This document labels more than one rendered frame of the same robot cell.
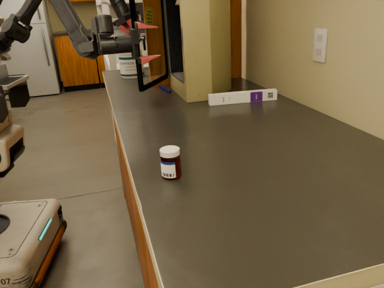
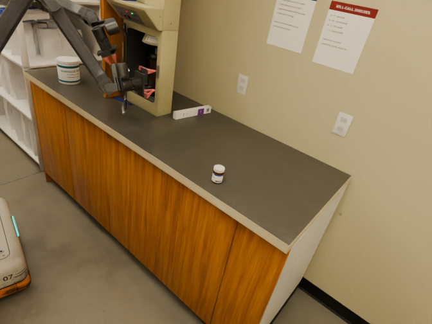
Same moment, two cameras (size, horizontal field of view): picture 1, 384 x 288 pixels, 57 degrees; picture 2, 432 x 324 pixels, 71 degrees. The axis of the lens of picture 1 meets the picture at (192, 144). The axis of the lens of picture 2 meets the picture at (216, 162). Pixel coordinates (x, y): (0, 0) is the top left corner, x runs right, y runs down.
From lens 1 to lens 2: 0.86 m
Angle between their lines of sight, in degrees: 38
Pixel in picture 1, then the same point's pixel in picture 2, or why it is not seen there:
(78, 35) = (103, 77)
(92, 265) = (58, 243)
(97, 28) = (117, 72)
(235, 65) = not seen: hidden behind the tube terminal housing
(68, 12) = (91, 58)
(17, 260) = (17, 258)
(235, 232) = (273, 206)
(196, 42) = (166, 75)
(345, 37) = (261, 85)
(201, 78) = (166, 99)
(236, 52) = not seen: hidden behind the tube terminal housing
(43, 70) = not seen: outside the picture
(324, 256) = (308, 207)
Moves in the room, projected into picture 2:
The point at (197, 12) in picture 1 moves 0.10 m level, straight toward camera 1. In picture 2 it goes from (169, 55) to (178, 61)
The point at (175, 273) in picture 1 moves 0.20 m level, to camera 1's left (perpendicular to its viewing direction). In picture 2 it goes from (272, 229) to (229, 249)
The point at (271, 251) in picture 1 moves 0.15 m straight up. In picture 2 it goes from (292, 210) to (303, 180)
